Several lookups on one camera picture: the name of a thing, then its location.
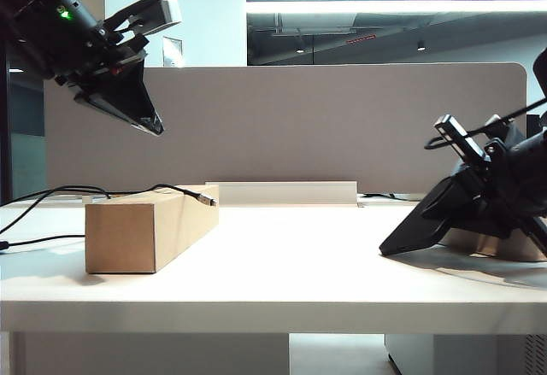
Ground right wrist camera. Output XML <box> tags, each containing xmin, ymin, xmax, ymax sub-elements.
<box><xmin>433</xmin><ymin>114</ymin><xmax>488</xmax><ymax>165</ymax></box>

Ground brown cardboard box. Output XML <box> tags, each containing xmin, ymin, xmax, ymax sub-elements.
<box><xmin>85</xmin><ymin>185</ymin><xmax>221</xmax><ymax>275</ymax></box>

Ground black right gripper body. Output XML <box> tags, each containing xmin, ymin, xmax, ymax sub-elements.
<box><xmin>452</xmin><ymin>114</ymin><xmax>533</xmax><ymax>236</ymax></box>

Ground beige pulp tray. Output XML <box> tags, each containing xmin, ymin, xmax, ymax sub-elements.
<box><xmin>435</xmin><ymin>225</ymin><xmax>547</xmax><ymax>264</ymax></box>

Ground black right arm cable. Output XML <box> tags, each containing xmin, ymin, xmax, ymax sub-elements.
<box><xmin>424</xmin><ymin>97</ymin><xmax>547</xmax><ymax>150</ymax></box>

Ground white desk cable flap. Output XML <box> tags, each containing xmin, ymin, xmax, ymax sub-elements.
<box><xmin>204</xmin><ymin>181</ymin><xmax>358</xmax><ymax>208</ymax></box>

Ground grey desk divider panel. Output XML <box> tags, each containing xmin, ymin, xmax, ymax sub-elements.
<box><xmin>44</xmin><ymin>62</ymin><xmax>527</xmax><ymax>196</ymax></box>

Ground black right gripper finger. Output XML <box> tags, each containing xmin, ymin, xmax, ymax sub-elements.
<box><xmin>439</xmin><ymin>215</ymin><xmax>547</xmax><ymax>261</ymax></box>
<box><xmin>421</xmin><ymin>173</ymin><xmax>483</xmax><ymax>223</ymax></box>

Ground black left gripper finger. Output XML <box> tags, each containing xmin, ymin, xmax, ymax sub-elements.
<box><xmin>91</xmin><ymin>59</ymin><xmax>166</xmax><ymax>137</ymax></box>
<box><xmin>74</xmin><ymin>91</ymin><xmax>158</xmax><ymax>137</ymax></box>

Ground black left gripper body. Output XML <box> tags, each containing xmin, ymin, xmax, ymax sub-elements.
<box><xmin>54</xmin><ymin>24</ymin><xmax>150</xmax><ymax>97</ymax></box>

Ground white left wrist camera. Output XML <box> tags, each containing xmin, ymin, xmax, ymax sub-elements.
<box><xmin>102</xmin><ymin>0</ymin><xmax>184</xmax><ymax>38</ymax></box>

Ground framed wall notice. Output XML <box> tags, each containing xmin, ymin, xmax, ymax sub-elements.
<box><xmin>161</xmin><ymin>36</ymin><xmax>185</xmax><ymax>68</ymax></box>

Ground black smartphone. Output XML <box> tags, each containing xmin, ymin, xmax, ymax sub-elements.
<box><xmin>379</xmin><ymin>176</ymin><xmax>454</xmax><ymax>257</ymax></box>

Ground long ceiling light strip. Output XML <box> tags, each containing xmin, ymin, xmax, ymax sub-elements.
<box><xmin>246</xmin><ymin>0</ymin><xmax>547</xmax><ymax>15</ymax></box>

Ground black charging cable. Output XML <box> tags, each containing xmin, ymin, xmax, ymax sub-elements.
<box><xmin>0</xmin><ymin>184</ymin><xmax>220</xmax><ymax>255</ymax></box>

